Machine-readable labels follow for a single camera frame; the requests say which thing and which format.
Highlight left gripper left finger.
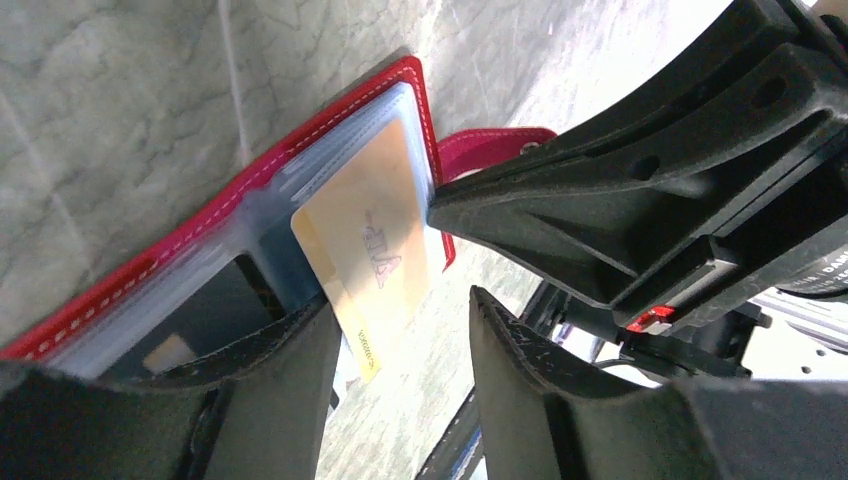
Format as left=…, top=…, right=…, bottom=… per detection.
left=1, top=296, right=341, bottom=479

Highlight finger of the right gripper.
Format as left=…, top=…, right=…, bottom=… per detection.
left=428, top=45, right=847, bottom=312
left=437, top=1, right=847, bottom=199

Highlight gold credit card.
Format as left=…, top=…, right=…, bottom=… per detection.
left=291, top=119, right=438, bottom=381

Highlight black credit card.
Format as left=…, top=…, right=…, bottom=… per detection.
left=102, top=254, right=286, bottom=380

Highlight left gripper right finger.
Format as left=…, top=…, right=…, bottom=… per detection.
left=469, top=286, right=847, bottom=479

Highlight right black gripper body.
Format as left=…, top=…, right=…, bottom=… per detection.
left=519, top=125, right=847, bottom=377

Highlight red leather card holder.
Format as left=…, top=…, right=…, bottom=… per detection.
left=1, top=56, right=553, bottom=379

